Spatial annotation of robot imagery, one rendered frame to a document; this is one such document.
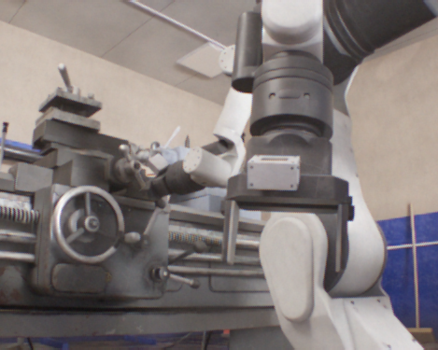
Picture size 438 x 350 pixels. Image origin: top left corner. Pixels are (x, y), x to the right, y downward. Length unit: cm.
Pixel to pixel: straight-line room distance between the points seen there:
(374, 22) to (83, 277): 92
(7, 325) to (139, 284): 40
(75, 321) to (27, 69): 428
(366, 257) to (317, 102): 28
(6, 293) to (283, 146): 103
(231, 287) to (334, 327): 124
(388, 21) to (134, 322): 101
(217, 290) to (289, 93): 138
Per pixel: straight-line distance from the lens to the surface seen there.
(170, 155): 190
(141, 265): 132
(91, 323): 124
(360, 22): 71
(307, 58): 47
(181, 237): 152
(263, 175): 37
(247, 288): 187
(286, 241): 60
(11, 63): 523
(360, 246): 63
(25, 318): 116
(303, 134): 43
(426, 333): 494
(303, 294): 58
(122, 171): 125
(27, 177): 134
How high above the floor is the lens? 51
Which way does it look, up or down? 16 degrees up
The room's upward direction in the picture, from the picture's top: straight up
